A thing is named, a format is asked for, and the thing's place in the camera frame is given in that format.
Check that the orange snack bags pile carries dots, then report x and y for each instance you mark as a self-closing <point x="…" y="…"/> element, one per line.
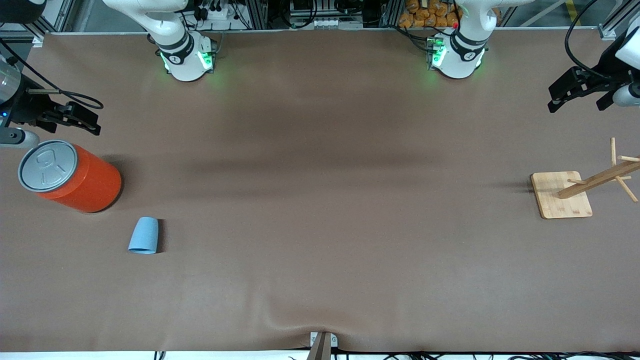
<point x="425" y="15"/>

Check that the light blue plastic cup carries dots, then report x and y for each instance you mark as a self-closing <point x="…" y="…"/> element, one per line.
<point x="143" y="237"/>

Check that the wooden cup rack with pegs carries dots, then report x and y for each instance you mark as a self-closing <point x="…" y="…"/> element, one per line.
<point x="560" y="197"/>

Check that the brown table mat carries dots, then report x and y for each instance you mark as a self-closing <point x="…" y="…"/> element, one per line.
<point x="320" y="200"/>

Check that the white power strip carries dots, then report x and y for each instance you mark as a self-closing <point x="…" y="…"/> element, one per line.
<point x="220" y="14"/>

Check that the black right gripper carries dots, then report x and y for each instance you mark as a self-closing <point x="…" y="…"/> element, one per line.
<point x="26" y="108"/>

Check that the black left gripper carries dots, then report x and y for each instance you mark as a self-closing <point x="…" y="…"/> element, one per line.
<point x="605" y="76"/>

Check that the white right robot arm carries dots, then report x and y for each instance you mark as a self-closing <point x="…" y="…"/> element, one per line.
<point x="185" y="65"/>

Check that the orange can with grey lid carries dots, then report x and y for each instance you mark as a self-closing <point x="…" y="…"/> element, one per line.
<point x="85" y="185"/>

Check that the white terminal block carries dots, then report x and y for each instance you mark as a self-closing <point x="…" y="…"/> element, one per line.
<point x="330" y="23"/>

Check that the metal table edge bracket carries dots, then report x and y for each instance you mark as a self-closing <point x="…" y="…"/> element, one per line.
<point x="324" y="345"/>

